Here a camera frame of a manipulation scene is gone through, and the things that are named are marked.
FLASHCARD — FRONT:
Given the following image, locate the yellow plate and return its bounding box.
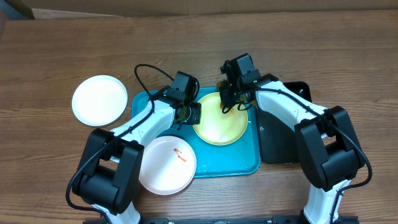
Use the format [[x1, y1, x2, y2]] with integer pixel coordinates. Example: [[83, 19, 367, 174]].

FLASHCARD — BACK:
[[193, 92, 249, 146]]

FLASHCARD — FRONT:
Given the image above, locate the green yellow sponge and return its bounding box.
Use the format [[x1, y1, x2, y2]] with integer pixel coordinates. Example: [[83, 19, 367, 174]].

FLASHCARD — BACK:
[[216, 81, 224, 90]]

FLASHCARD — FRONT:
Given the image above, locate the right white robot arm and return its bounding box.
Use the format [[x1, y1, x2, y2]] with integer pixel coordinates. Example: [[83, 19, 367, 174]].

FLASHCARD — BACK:
[[216, 78, 373, 223]]

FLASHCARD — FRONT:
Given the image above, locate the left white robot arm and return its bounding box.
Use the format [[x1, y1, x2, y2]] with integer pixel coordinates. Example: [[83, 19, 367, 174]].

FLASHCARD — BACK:
[[65, 98, 201, 223]]

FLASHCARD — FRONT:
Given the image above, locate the black water tray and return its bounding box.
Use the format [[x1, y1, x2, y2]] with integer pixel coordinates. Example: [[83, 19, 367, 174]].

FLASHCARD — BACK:
[[256, 81, 326, 164]]

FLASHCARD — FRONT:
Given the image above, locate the teal plastic tray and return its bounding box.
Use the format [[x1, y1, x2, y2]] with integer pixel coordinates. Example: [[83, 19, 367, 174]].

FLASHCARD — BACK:
[[131, 85, 261, 179]]

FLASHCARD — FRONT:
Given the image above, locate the white plate with stain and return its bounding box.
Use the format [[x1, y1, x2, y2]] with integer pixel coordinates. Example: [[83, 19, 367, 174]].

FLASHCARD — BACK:
[[139, 136, 197, 195]]

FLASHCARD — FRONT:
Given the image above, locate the brown cardboard panel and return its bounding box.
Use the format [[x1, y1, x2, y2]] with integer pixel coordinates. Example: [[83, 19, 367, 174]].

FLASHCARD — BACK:
[[7, 0, 397, 17]]

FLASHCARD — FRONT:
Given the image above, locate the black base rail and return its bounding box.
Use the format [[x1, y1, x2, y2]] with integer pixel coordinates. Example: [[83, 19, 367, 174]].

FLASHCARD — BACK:
[[83, 216, 360, 224]]

